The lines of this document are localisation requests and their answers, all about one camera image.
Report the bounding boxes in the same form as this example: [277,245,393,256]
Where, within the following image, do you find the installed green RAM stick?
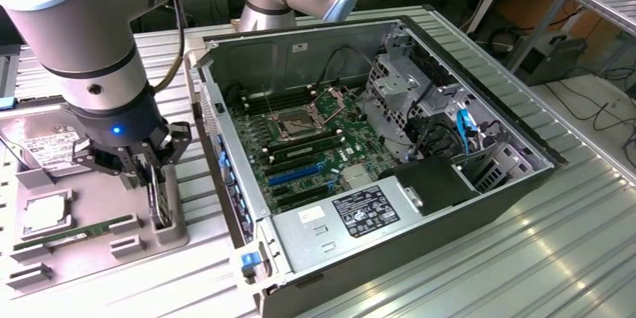
[270,135,345,162]

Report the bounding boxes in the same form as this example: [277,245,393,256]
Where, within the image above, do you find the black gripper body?
[68,89,170,178]

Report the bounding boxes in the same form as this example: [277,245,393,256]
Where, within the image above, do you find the blue expansion slot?
[266,163,325,187]

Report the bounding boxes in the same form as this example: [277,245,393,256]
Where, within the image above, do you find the blue case latch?
[237,252,264,273]

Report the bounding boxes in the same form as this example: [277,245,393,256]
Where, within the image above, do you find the black box on floor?
[516,34,588,86]

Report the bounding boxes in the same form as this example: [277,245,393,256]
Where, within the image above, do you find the green motherboard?
[225,85,398,218]

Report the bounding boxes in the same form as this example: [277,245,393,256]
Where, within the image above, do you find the black plastic air shroud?
[377,156,481,217]

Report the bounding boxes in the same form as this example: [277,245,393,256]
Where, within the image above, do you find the silver hard disk drive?
[0,104,96,177]

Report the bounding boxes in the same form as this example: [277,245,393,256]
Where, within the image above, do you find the silver power supply unit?
[270,177,424,274]

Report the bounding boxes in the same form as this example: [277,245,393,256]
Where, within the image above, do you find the black open PC case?
[182,15,569,318]

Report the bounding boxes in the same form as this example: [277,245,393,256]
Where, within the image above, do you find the grey parts rack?
[0,104,189,290]

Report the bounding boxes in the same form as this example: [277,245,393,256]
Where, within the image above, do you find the CPU socket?
[265,86,349,144]

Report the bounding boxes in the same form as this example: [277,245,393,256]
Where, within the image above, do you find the silver disk bay cage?
[365,51,477,136]

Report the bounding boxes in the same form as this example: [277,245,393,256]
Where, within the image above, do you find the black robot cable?
[150,0,188,92]

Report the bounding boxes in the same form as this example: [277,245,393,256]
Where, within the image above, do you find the aluminium frame table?
[509,0,636,73]

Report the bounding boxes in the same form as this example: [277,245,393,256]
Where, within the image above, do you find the blue SATA wire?
[454,107,478,157]

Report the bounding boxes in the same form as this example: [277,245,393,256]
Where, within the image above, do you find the black internal wire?
[312,45,373,90]

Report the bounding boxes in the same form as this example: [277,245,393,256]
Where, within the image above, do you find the silver CPU chip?
[24,195,69,232]

